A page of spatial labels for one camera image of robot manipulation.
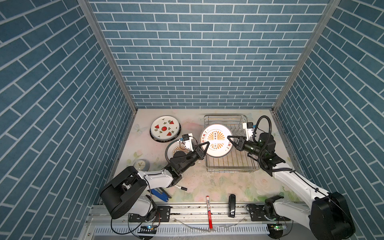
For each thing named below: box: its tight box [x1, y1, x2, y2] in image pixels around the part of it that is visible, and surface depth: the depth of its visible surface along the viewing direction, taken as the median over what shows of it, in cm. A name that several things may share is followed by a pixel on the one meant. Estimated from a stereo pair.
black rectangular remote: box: [228, 194, 236, 218], surface depth 75 cm
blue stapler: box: [150, 187, 170, 202], surface depth 80 cm
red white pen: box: [206, 195, 214, 229], surface depth 75 cm
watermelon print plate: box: [149, 115, 182, 143], surface depth 107 cm
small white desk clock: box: [133, 159, 150, 172], surface depth 88 cm
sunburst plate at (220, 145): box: [200, 124, 234, 158], surface depth 78 cm
